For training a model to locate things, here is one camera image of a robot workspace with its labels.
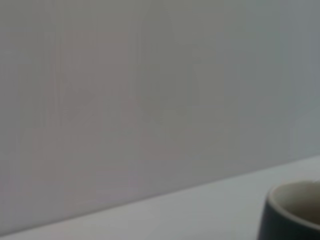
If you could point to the grey ceramic coffee cup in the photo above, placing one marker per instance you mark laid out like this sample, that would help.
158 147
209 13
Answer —
280 225

